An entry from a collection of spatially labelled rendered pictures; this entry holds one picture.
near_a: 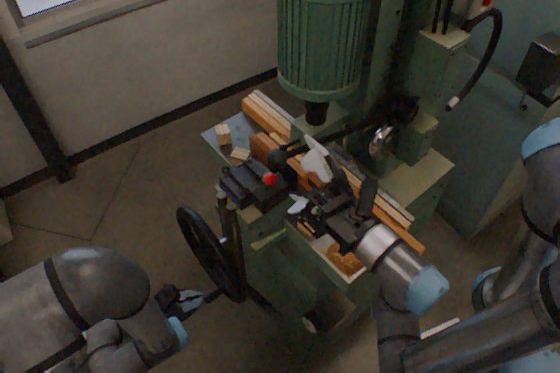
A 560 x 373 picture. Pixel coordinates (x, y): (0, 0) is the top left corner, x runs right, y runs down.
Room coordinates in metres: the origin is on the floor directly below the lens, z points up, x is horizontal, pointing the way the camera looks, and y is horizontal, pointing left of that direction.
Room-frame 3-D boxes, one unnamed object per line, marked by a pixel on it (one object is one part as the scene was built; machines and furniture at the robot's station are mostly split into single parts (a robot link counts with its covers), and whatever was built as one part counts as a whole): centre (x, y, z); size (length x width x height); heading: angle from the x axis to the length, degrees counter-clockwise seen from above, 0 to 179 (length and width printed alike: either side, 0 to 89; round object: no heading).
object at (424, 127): (0.73, -0.32, 1.02); 0.09 x 0.07 x 0.12; 40
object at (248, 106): (0.70, -0.09, 0.92); 0.67 x 0.02 x 0.04; 40
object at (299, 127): (0.74, -0.09, 1.03); 0.14 x 0.07 x 0.09; 130
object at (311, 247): (0.66, 0.01, 0.87); 0.61 x 0.30 x 0.06; 40
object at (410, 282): (0.29, -0.20, 1.14); 0.11 x 0.08 x 0.09; 40
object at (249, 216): (0.60, 0.07, 0.92); 0.15 x 0.13 x 0.09; 40
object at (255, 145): (0.69, 0.01, 0.93); 0.24 x 0.01 x 0.06; 40
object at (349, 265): (0.48, -0.17, 0.92); 0.14 x 0.09 x 0.04; 130
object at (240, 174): (0.60, 0.07, 0.99); 0.13 x 0.11 x 0.06; 40
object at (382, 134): (0.72, -0.25, 1.02); 0.12 x 0.03 x 0.12; 130
